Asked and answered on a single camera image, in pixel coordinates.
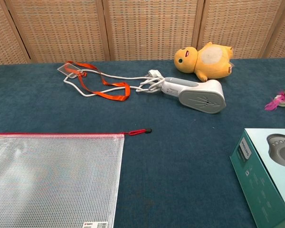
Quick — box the clear mesh zipper pouch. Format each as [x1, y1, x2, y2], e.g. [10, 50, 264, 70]
[0, 128, 152, 228]

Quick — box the white handheld garment steamer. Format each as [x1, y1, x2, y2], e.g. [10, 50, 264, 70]
[160, 76, 227, 114]

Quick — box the yellow plush toy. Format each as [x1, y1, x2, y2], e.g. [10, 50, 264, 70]
[174, 41, 235, 83]

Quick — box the woven folding screen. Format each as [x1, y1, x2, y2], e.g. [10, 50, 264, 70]
[0, 0, 285, 69]

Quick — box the clear plastic badge holder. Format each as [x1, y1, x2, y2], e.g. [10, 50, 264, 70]
[57, 62, 83, 79]

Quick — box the teal Philips product box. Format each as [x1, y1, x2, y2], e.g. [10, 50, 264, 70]
[229, 128, 285, 228]

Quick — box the colourful feather shuttlecock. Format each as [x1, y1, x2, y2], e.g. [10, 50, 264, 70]
[265, 70, 285, 111]

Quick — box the orange lanyard strap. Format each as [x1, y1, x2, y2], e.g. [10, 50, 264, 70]
[66, 61, 131, 102]

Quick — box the white power cable with plug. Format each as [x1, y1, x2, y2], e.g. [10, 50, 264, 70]
[63, 68, 165, 98]

